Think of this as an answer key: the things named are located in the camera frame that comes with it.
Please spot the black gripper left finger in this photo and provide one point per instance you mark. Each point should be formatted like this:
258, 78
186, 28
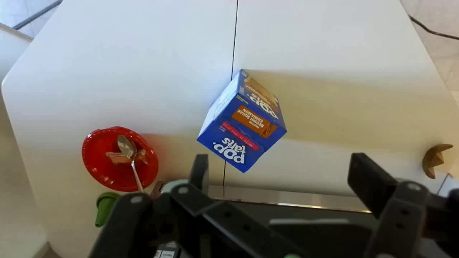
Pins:
209, 216

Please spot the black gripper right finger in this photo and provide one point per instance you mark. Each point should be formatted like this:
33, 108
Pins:
391, 201

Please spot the blue Pop-Tarts box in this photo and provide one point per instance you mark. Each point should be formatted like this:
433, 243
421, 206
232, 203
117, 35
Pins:
241, 130

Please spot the brown wooden crescent piece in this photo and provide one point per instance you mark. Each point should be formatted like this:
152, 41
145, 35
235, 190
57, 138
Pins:
433, 160

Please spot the metal spoon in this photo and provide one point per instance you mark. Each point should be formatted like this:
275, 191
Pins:
130, 158

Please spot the green cup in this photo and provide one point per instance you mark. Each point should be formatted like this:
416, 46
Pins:
106, 208

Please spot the red bowl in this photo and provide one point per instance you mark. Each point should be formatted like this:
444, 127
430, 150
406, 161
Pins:
119, 160

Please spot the brown food piece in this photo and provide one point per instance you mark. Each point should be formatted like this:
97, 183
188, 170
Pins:
116, 157

